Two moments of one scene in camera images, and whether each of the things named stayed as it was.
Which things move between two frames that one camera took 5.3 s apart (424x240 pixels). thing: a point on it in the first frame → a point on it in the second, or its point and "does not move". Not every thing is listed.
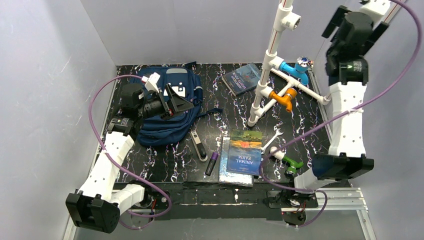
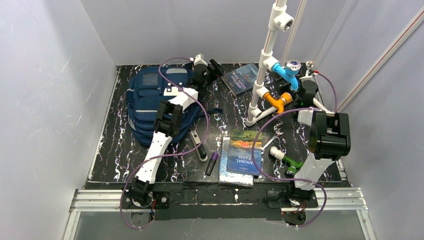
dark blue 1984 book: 242,79 does not move
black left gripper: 169,103 → 209,68
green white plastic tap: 280,155 does not move
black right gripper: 331,21 → 288,87
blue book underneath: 231,177 does not move
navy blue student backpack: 176,126 does not move
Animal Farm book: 244,151 does not move
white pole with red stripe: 392,13 → 392,50
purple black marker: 211,164 does not move
